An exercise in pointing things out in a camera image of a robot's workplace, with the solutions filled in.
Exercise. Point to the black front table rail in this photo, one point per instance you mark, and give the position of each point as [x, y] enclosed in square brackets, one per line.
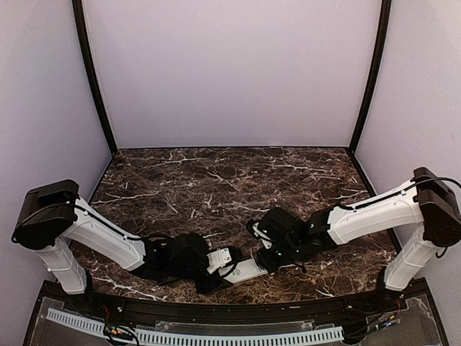
[344, 309]

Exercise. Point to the white slotted cable duct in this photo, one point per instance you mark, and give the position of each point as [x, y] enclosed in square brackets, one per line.
[146, 336]

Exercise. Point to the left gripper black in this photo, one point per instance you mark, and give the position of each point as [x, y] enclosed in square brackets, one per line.
[211, 285]

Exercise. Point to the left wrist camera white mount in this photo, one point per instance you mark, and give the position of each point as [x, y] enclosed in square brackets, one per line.
[223, 257]

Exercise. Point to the white remote control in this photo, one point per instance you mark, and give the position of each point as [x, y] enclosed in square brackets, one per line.
[245, 270]

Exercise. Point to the right black frame post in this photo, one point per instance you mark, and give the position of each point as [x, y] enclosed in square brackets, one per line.
[382, 30]

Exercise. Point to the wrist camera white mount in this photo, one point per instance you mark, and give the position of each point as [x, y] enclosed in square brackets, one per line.
[252, 228]
[223, 257]

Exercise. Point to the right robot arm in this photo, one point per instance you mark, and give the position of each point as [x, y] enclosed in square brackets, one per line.
[426, 201]

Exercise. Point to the black frame post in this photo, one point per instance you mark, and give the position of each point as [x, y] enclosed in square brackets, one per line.
[382, 30]
[91, 74]

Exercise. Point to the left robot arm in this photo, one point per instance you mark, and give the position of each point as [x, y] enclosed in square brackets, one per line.
[55, 213]

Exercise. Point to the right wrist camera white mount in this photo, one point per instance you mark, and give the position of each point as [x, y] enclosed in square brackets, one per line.
[252, 228]

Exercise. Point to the left black frame post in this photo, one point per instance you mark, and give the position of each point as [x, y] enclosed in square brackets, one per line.
[91, 74]

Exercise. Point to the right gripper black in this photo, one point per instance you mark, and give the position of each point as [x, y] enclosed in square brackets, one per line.
[269, 263]

